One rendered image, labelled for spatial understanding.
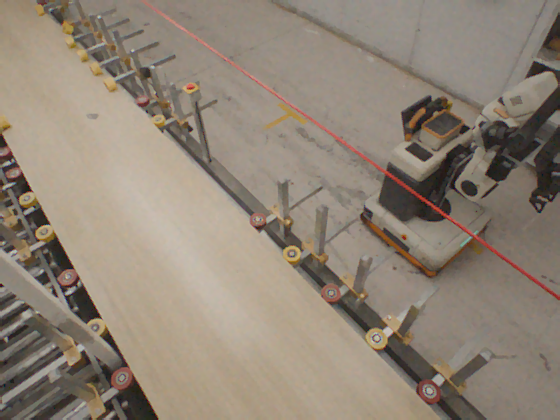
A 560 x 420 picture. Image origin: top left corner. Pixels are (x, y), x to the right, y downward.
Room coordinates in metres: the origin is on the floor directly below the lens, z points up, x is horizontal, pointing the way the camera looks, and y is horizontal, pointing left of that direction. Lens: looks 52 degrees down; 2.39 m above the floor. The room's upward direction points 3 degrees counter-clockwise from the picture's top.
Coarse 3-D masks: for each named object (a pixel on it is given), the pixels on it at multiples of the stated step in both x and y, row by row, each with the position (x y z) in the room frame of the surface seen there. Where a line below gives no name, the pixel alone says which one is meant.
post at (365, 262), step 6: (366, 252) 0.77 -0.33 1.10; (360, 258) 0.75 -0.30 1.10; (366, 258) 0.74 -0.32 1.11; (372, 258) 0.74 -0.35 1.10; (360, 264) 0.74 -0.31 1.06; (366, 264) 0.73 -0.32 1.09; (360, 270) 0.74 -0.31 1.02; (366, 270) 0.73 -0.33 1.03; (360, 276) 0.73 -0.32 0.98; (366, 276) 0.74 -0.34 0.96; (354, 282) 0.75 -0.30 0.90; (360, 282) 0.73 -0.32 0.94; (354, 288) 0.74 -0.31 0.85; (360, 288) 0.73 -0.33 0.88; (354, 300) 0.73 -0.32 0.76
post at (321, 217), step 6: (324, 204) 0.96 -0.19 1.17; (318, 210) 0.94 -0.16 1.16; (324, 210) 0.93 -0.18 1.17; (318, 216) 0.94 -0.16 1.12; (324, 216) 0.93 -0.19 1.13; (318, 222) 0.94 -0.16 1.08; (324, 222) 0.94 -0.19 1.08; (318, 228) 0.94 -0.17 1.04; (324, 228) 0.94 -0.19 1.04; (318, 234) 0.93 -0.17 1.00; (324, 234) 0.94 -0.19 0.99; (318, 240) 0.93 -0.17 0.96; (324, 240) 0.94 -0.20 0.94; (318, 246) 0.93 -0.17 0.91; (324, 246) 0.95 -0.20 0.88; (318, 252) 0.93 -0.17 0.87; (318, 264) 0.93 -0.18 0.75
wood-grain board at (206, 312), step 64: (0, 0) 3.84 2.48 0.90; (0, 64) 2.69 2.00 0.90; (64, 64) 2.62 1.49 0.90; (0, 128) 1.93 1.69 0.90; (64, 128) 1.89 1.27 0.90; (128, 128) 1.84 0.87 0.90; (64, 192) 1.36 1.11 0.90; (128, 192) 1.33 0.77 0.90; (192, 192) 1.30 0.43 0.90; (128, 256) 0.94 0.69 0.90; (192, 256) 0.92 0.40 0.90; (256, 256) 0.90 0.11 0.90; (128, 320) 0.64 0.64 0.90; (192, 320) 0.62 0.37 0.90; (256, 320) 0.61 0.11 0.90; (320, 320) 0.59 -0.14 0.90; (192, 384) 0.37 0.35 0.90; (256, 384) 0.36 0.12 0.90; (320, 384) 0.35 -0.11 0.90; (384, 384) 0.34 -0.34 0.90
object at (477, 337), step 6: (486, 324) 0.55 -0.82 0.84; (480, 330) 0.53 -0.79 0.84; (486, 330) 0.53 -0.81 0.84; (474, 336) 0.51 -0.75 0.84; (480, 336) 0.50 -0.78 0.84; (468, 342) 0.48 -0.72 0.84; (474, 342) 0.48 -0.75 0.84; (462, 348) 0.46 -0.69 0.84; (468, 348) 0.46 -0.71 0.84; (456, 354) 0.44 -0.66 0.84; (462, 354) 0.44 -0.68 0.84; (450, 360) 0.42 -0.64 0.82; (456, 360) 0.42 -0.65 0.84; (462, 360) 0.42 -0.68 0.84; (438, 378) 0.36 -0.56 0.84; (438, 384) 0.34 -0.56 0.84
